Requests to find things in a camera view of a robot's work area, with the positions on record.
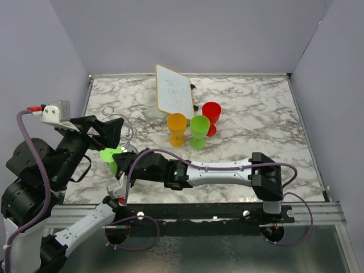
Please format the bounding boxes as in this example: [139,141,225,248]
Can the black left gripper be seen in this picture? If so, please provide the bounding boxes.
[53,114,125,187]

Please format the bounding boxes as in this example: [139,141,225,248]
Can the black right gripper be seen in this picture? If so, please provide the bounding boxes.
[112,152,164,190]

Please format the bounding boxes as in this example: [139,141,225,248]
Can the green wine glass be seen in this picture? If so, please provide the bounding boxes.
[100,146,123,176]
[190,115,210,150]

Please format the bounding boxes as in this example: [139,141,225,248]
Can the yellow wine glass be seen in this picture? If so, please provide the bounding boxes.
[167,113,187,147]

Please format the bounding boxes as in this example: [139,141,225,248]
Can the red wine glass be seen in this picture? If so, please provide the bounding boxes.
[202,102,222,137]

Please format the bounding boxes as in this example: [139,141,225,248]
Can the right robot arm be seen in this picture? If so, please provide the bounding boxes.
[107,149,283,222]

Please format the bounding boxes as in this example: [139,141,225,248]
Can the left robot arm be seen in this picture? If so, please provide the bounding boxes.
[1,110,126,272]

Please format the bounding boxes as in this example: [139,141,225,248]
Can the chrome wine glass rack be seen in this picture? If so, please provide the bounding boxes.
[101,106,138,153]

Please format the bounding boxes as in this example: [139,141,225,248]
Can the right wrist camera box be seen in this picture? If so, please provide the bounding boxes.
[106,173,128,205]

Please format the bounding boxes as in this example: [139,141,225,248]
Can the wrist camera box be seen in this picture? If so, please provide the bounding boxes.
[106,173,128,205]
[26,100,71,125]

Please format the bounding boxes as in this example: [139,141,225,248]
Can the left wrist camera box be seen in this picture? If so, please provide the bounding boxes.
[26,100,71,125]

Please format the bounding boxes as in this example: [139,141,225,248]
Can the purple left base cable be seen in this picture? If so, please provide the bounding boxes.
[104,213,162,251]

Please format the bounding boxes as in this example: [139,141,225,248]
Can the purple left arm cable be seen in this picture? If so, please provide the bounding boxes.
[2,110,52,271]

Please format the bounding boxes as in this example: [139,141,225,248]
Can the small whiteboard yellow frame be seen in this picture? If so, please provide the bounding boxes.
[155,64,195,120]

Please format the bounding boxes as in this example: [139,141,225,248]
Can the black front mounting rail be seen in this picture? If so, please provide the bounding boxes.
[111,202,295,237]

